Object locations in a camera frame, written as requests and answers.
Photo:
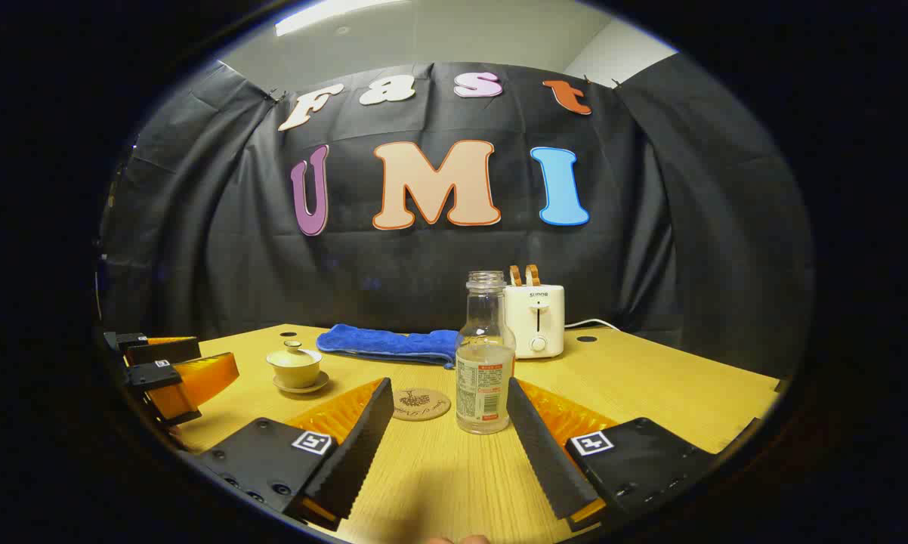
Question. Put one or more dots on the beige saucer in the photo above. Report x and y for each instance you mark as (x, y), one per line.
(319, 385)

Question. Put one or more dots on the toast slice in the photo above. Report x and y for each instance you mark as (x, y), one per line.
(515, 276)
(533, 274)

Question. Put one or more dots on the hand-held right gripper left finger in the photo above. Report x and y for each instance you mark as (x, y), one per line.
(363, 438)

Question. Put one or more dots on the clear water bottle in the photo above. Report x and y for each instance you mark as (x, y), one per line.
(484, 378)

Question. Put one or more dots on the blue towel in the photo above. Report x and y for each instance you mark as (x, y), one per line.
(386, 344)

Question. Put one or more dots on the ceiling light panel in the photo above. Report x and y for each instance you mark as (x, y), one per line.
(325, 13)

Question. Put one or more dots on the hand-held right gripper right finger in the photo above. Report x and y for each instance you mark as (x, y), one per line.
(545, 453)

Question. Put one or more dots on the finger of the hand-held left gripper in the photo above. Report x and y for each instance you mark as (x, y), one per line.
(152, 375)
(171, 351)

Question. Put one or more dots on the black backdrop cloth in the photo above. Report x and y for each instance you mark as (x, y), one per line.
(424, 272)

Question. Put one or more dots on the round cork coaster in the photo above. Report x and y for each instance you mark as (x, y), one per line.
(420, 404)

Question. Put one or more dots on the white toaster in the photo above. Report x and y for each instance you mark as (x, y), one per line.
(548, 317)

